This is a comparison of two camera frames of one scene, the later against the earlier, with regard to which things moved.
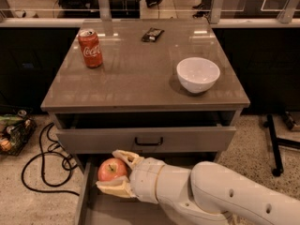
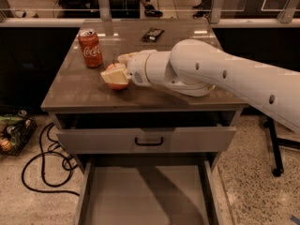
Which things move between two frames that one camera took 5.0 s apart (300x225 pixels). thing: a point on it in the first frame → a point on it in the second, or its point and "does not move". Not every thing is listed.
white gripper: (145, 179) → (136, 67)
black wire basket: (16, 128) does not move
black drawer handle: (148, 143) does not move
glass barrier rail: (69, 6) does not move
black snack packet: (152, 35) does not move
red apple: (111, 168) → (112, 67)
